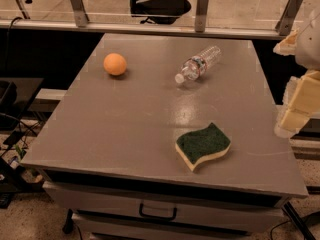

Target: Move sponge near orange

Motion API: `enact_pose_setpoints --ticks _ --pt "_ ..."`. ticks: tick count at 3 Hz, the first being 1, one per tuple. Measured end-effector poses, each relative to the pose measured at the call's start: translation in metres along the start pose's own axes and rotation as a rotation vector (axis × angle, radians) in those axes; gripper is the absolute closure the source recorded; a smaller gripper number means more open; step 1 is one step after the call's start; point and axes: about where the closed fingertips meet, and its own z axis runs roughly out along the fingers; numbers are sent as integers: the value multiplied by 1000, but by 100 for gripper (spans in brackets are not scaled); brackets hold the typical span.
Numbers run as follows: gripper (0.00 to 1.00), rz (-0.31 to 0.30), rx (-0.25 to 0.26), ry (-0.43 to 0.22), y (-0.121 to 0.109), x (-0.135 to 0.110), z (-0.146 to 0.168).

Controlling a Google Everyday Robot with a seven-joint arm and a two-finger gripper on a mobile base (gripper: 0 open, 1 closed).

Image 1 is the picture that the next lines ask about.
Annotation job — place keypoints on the black side table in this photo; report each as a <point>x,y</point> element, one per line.
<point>16,96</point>

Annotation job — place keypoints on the orange fruit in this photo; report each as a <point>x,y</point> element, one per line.
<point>115,64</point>

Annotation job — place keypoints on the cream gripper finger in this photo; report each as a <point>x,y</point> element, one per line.
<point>301,100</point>
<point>288,45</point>

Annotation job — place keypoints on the green and yellow sponge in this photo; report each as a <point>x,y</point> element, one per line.
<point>200,146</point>

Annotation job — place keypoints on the grey drawer cabinet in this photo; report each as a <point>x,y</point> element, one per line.
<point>110,144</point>

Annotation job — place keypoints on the metal railing frame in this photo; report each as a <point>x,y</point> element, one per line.
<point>199,27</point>

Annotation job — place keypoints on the clear plastic water bottle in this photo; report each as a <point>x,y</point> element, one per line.
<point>198,64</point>

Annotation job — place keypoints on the black drawer handle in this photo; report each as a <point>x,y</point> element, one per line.
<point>155,213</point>

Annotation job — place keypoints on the black office chair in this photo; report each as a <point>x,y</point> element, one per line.
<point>163,12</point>

